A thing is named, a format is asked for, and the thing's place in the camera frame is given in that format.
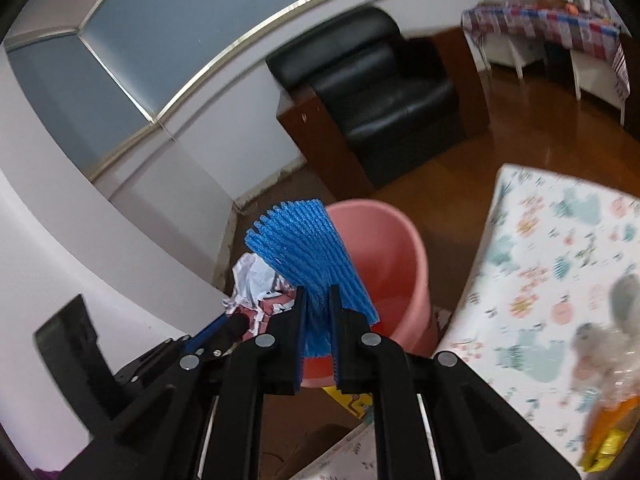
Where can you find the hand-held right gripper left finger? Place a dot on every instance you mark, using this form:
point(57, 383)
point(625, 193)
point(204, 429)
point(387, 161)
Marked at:
point(301, 345)

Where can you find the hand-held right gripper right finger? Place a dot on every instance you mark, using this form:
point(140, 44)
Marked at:
point(335, 350)

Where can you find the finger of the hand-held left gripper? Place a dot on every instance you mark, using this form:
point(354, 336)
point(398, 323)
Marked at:
point(212, 332)

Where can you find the silver wrapper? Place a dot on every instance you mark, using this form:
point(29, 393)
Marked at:
point(255, 277)

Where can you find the pink plastic bucket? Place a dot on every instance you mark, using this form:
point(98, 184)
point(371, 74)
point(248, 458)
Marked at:
point(385, 260)

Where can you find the yellow toy piece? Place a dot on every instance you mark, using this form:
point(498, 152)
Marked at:
point(607, 435)

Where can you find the yellow picture book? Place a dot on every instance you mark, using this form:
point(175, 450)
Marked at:
point(350, 402)

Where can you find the floral tablecloth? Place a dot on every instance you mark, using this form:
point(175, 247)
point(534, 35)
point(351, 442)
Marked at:
point(540, 270)

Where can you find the black leather armchair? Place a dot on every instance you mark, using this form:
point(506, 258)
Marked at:
point(380, 90)

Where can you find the clear plastic bottle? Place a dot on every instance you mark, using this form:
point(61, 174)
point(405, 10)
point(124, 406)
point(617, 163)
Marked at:
point(605, 340)

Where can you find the frosted glass window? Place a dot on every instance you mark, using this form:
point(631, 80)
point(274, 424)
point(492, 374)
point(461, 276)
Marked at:
point(150, 35)

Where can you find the checkered tablecloth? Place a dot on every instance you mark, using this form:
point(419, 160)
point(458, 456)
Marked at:
point(550, 22)

